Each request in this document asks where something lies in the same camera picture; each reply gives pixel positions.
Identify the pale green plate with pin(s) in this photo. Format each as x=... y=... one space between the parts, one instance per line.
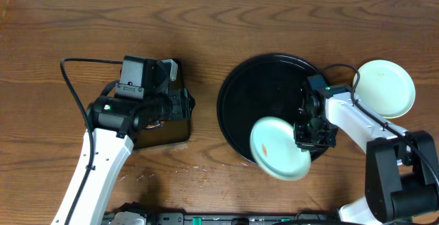
x=385 y=86

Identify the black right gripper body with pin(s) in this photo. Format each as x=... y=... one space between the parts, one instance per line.
x=315 y=134

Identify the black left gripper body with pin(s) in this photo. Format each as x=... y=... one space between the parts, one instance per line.
x=185 y=103

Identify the pale blue plate front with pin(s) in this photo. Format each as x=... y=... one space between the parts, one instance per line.
x=274 y=150

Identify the black rectangular water tray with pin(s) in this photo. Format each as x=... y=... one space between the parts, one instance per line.
x=172 y=131

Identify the yellow plate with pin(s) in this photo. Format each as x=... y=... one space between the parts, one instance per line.
x=392 y=114

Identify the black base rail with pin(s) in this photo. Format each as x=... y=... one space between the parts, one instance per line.
x=136 y=213

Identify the round black tray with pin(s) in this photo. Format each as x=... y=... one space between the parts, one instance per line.
x=267 y=85

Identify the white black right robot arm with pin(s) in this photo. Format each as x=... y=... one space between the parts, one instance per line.
x=401 y=167

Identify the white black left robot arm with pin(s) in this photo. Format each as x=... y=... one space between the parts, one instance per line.
x=113 y=124

